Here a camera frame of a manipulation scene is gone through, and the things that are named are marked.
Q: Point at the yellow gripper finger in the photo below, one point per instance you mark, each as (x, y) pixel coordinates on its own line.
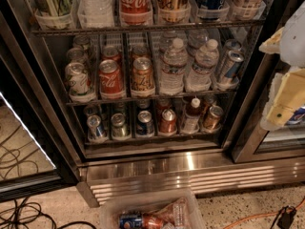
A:
(271, 45)
(286, 96)

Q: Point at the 7up can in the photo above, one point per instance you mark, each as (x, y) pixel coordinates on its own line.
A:
(78, 78)
(84, 42)
(77, 55)

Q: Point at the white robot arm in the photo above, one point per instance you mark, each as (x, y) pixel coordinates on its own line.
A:
(292, 43)

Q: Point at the pepsi can behind right door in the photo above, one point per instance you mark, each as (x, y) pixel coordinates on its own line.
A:
(297, 116)

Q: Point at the rear slim silver blue can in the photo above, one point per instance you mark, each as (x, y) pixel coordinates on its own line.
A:
(231, 45)

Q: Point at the slim silver blue can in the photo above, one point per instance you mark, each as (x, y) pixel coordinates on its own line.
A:
(231, 45)
(231, 64)

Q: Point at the front slim silver blue can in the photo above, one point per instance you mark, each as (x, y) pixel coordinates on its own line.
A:
(231, 64)

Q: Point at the bottom shelf orange can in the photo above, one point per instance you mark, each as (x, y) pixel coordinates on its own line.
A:
(213, 117)

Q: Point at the shelf orange can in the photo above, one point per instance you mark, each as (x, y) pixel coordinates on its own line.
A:
(173, 11)
(213, 117)

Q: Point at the bottom shelf small brown bottle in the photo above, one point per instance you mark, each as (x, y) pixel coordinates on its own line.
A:
(191, 116)

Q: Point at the top shelf orange can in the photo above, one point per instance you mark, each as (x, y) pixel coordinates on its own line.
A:
(173, 11)

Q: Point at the bottom shelf red can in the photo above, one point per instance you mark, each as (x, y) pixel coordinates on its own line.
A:
(168, 121)

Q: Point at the rear orange soda can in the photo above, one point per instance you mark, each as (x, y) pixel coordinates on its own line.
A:
(140, 51)

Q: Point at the orange soda can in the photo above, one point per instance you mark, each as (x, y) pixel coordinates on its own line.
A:
(142, 74)
(140, 51)

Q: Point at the front orange soda can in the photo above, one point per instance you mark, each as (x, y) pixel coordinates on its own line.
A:
(142, 74)

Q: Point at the top shelf coca-cola bottle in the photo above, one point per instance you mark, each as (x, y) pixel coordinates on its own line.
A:
(134, 11)

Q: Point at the bottom shelf pepsi can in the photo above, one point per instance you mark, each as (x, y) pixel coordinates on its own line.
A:
(144, 123)

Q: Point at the rear red coca-cola can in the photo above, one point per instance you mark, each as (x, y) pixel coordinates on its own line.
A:
(111, 52)

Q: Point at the red coca-cola can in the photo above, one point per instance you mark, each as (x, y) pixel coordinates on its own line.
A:
(111, 52)
(111, 79)

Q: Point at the front red coca-cola can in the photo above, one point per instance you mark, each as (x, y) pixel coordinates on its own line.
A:
(111, 79)

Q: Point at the bottom shelf silver green can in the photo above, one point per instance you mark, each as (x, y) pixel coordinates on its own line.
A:
(119, 126)

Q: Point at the top shelf clear water bottle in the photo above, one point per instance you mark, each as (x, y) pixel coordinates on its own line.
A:
(96, 13)

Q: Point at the bottom shelf blue silver can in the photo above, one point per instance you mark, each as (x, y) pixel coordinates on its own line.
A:
(96, 126)

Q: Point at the pepsi can in bin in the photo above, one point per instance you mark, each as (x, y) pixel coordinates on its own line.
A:
(131, 221)

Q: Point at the steel fridge base grille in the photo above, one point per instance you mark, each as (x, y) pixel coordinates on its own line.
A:
(201, 172)

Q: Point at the open glass fridge door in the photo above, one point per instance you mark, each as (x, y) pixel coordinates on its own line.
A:
(30, 161)

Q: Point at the rear right water bottle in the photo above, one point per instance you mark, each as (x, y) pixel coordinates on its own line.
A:
(196, 39)

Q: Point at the front right water bottle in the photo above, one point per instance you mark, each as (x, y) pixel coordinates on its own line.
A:
(206, 58)

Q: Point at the front left water bottle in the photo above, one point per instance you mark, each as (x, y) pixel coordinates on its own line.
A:
(173, 66)

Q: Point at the rear left water bottle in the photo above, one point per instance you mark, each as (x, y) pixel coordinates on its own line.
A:
(166, 39)

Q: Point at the black power plug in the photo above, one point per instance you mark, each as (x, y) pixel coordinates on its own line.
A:
(286, 217)

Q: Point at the plastic bottle in bin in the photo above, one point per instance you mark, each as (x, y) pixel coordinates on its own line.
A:
(175, 213)

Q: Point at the clear plastic bin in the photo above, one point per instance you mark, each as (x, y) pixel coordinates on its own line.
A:
(147, 203)

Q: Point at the upper wire shelf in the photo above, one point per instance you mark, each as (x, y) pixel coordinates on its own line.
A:
(173, 27)

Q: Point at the wire shelf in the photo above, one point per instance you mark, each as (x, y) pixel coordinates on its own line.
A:
(173, 27)
(154, 97)

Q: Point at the middle wire shelf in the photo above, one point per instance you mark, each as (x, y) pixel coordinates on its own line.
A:
(154, 97)

